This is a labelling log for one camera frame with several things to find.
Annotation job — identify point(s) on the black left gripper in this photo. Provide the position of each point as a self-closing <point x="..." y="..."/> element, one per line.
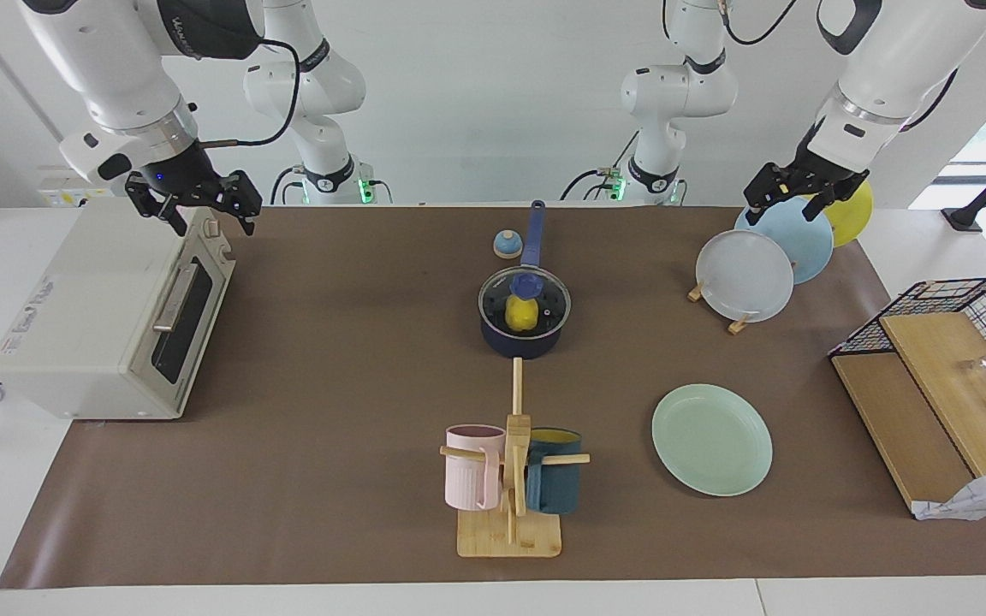
<point x="811" y="175"/>

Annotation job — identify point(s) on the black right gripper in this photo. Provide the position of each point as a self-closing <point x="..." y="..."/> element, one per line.
<point x="185" y="175"/>

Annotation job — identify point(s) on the glass lid with blue knob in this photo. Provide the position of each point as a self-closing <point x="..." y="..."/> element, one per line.
<point x="549" y="295"/>

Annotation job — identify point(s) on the yellow lemon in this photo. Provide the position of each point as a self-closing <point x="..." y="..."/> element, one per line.
<point x="523" y="315"/>

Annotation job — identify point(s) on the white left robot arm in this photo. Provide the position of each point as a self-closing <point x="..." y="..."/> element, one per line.
<point x="895" y="77"/>

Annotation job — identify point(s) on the light blue plate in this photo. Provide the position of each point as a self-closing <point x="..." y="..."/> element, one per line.
<point x="805" y="244"/>

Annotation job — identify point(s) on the yellow plate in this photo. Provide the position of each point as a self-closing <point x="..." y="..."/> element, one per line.
<point x="854" y="218"/>

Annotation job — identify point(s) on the grey plate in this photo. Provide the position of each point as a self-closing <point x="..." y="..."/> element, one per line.
<point x="743" y="275"/>

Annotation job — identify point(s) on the wooden plate rack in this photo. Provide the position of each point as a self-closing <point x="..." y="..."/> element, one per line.
<point x="739" y="325"/>

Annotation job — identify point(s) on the mint green plate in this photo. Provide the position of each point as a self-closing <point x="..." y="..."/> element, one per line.
<point x="711" y="441"/>

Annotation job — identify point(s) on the white power strip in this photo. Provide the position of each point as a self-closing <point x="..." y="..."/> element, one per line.
<point x="56" y="192"/>

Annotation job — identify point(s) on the cream toaster oven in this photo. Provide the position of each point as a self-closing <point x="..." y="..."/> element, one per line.
<point x="91" y="325"/>

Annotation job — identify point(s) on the brown table mat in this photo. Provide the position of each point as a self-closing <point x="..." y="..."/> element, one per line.
<point x="330" y="385"/>

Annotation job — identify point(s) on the light wooden board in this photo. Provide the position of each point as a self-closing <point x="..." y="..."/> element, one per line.
<point x="947" y="368"/>

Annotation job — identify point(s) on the brown wooden board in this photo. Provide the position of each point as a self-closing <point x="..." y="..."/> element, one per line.
<point x="895" y="419"/>

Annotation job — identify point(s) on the teal mug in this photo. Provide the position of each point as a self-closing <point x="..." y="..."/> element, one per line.
<point x="557" y="488"/>

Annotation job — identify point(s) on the pink ribbed mug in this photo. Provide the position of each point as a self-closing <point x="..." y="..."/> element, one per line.
<point x="469" y="475"/>

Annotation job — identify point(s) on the wooden mug tree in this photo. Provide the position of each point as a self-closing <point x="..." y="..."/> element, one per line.
<point x="517" y="535"/>

